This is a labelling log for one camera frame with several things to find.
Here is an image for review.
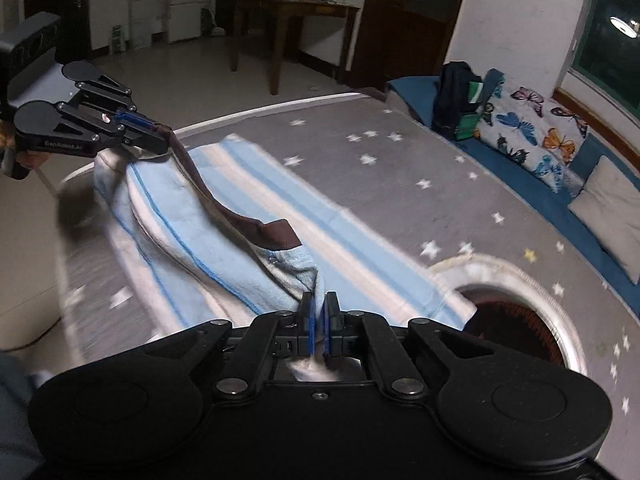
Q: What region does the green bag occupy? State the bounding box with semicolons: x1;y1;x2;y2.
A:
452;81;496;142

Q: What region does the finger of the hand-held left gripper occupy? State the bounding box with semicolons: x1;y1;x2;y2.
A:
74;73;139;112
56;101;174;155

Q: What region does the dark backpack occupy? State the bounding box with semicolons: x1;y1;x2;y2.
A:
432;61;484;135

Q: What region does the light blue striped cloth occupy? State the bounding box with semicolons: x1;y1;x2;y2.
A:
92;120;478;332

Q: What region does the person's left hand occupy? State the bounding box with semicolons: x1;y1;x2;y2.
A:
15;151;51;172

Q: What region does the beige pillow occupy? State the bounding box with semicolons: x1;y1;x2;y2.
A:
567;155;640;285

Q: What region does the person's grey clothing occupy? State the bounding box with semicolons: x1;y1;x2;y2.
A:
0;355;47;463

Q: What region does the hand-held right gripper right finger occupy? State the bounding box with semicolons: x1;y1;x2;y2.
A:
323;291;494;404

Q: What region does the blue bed sheet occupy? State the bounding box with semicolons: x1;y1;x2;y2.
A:
385;76;640;306

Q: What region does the white water dispenser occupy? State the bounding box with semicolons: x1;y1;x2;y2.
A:
129;0;167;51

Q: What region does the white fleece-rimmed round opening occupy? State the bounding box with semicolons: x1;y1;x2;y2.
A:
429;255;587;375

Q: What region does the dark wooden door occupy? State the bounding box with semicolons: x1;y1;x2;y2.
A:
345;0;474;92

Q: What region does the green-framed window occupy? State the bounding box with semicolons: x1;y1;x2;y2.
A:
570;0;640;122

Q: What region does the dark wooden table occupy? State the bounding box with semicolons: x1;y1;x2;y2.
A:
229;0;362;96

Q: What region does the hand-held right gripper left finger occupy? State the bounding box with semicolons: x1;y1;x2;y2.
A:
145;293;317;404

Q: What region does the butterfly print pillow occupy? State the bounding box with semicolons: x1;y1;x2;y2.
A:
472;69;592;195

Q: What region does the grey star-printed blanket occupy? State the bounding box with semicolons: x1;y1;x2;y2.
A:
52;91;640;461

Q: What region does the white refrigerator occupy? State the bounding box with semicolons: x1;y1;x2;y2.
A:
165;0;220;44

